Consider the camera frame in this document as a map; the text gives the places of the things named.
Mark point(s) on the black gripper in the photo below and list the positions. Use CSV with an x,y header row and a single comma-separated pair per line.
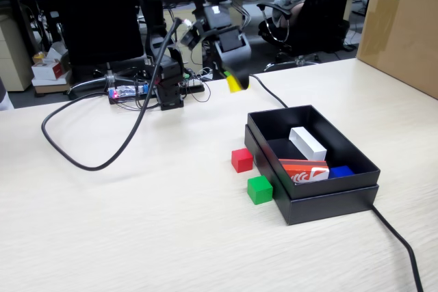
x,y
231,44

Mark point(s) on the yellow cube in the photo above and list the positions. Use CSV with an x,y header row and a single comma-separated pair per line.
x,y
234,84

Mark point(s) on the red cube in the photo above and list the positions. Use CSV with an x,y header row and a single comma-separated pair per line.
x,y
242,161

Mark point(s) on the green cube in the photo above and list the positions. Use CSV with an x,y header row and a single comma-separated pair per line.
x,y
260,191

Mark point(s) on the white rectangular box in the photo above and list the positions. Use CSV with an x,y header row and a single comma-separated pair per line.
x,y
308,143

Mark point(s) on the orange red patterned box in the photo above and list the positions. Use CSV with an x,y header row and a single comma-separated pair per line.
x,y
304,172

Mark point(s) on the black cardboard box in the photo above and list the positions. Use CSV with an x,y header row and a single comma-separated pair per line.
x,y
342,155

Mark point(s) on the black open box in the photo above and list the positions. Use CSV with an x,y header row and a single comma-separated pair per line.
x,y
325,208

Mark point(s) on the large brown cardboard box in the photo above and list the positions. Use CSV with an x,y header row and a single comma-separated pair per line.
x,y
400,32

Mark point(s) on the beige under-desk cabinet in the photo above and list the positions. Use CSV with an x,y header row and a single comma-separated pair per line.
x,y
171,13

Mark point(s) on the black office chair with armrests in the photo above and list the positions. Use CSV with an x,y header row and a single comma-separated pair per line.
x,y
325,15

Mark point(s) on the controller board with LEDs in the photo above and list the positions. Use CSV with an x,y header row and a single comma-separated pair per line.
x,y
126,92

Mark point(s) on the black mesh office chair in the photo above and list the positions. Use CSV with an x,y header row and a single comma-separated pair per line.
x,y
99,15

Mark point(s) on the blue cube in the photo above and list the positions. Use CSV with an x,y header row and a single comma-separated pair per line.
x,y
340,171

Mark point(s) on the white and red carton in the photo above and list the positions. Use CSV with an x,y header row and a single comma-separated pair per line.
x,y
49,70

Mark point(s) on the beige drawer cabinet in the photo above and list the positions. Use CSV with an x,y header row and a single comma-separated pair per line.
x,y
13,56

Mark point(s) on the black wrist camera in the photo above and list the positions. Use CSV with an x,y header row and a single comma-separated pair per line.
x,y
190,37

